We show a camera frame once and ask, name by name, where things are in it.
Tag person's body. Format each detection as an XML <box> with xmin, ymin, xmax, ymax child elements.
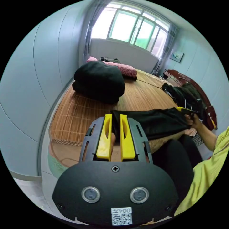
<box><xmin>149</xmin><ymin>125</ymin><xmax>229</xmax><ymax>217</ymax></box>

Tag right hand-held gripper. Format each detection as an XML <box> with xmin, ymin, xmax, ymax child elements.
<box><xmin>176</xmin><ymin>106</ymin><xmax>199</xmax><ymax>118</ymax></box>

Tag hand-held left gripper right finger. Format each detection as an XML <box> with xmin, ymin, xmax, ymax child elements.
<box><xmin>119</xmin><ymin>114</ymin><xmax>136</xmax><ymax>162</ymax></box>

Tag window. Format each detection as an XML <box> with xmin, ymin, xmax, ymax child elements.
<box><xmin>91</xmin><ymin>1</ymin><xmax>171</xmax><ymax>58</ymax></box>

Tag black pants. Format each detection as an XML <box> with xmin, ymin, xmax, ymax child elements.
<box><xmin>110</xmin><ymin>107</ymin><xmax>194</xmax><ymax>143</ymax></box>

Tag pink patterned rolled quilt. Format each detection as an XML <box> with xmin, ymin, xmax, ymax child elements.
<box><xmin>86</xmin><ymin>56</ymin><xmax>138</xmax><ymax>79</ymax></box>

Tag person's right forearm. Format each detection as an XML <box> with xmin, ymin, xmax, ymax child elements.
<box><xmin>196</xmin><ymin>124</ymin><xmax>218</xmax><ymax>152</ymax></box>

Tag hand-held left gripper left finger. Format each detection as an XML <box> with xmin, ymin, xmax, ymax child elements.
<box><xmin>96</xmin><ymin>114</ymin><xmax>113</xmax><ymax>161</ymax></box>

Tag dark green garment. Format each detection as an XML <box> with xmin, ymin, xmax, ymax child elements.
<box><xmin>100</xmin><ymin>56</ymin><xmax>120</xmax><ymax>64</ymax></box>

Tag grey curtain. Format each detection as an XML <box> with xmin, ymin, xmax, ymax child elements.
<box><xmin>78</xmin><ymin>0</ymin><xmax>115</xmax><ymax>60</ymax></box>
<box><xmin>151</xmin><ymin>23</ymin><xmax>179</xmax><ymax>75</ymax></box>

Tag dark red bedside cupboard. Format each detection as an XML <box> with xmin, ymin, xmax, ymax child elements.
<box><xmin>163</xmin><ymin>69</ymin><xmax>181</xmax><ymax>87</ymax></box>

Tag person's right hand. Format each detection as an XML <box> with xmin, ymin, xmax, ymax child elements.
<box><xmin>185</xmin><ymin>114</ymin><xmax>202</xmax><ymax>130</ymax></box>

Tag bed with woven mat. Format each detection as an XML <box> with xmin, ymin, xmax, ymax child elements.
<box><xmin>47</xmin><ymin>68</ymin><xmax>218</xmax><ymax>179</ymax></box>

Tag black folded blanket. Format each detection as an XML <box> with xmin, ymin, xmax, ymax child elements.
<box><xmin>72</xmin><ymin>60</ymin><xmax>125</xmax><ymax>104</ymax></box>

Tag small wall picture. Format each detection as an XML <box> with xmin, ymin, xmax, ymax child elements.
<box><xmin>169</xmin><ymin>52</ymin><xmax>184</xmax><ymax>63</ymax></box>

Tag pile of clothes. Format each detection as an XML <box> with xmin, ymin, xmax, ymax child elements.
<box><xmin>161</xmin><ymin>83</ymin><xmax>206</xmax><ymax>124</ymax></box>

